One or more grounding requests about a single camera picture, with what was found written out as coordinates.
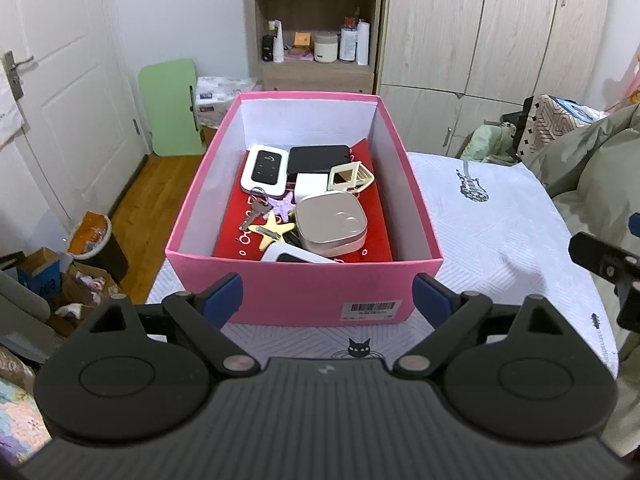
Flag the yellow star toy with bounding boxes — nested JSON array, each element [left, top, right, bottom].
[[248, 211, 296, 252]]

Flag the silver keys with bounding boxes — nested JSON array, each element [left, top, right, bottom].
[[239, 186, 272, 232]]

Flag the pink storage box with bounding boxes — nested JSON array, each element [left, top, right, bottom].
[[165, 91, 444, 327]]

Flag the purple starfish toy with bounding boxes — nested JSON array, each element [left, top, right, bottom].
[[267, 191, 295, 223]]

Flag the rose gold square tin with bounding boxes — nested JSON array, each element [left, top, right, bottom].
[[294, 191, 368, 258]]

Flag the white portable wifi router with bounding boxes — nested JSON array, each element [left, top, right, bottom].
[[240, 144, 290, 198]]

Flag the white charger cube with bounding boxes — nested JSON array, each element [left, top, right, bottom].
[[294, 174, 329, 204]]

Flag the beige plastic clip holder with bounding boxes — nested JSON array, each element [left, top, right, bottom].
[[326, 162, 375, 194]]

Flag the black power bank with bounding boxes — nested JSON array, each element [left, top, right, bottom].
[[286, 145, 350, 181]]

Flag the red glasses cloth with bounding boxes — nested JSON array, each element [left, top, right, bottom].
[[213, 141, 392, 263]]

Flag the black trash bin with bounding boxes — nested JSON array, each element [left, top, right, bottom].
[[67, 211, 129, 284]]

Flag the patterned tote bag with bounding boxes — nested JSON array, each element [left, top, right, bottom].
[[513, 94, 606, 162]]

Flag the white paper pack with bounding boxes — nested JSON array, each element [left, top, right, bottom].
[[194, 76, 262, 128]]

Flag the green folding board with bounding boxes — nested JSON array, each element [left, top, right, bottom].
[[138, 58, 205, 157]]

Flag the wooden wardrobe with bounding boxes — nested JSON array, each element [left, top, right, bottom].
[[378, 0, 608, 156]]

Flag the white spray bottle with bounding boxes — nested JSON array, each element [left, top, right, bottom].
[[269, 20, 284, 63]]

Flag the white jar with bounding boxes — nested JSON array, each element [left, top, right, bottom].
[[314, 32, 338, 64]]

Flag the white door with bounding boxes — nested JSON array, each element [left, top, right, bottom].
[[1, 0, 146, 252]]

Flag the wooden bookshelf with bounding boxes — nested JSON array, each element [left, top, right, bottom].
[[244, 0, 386, 94]]

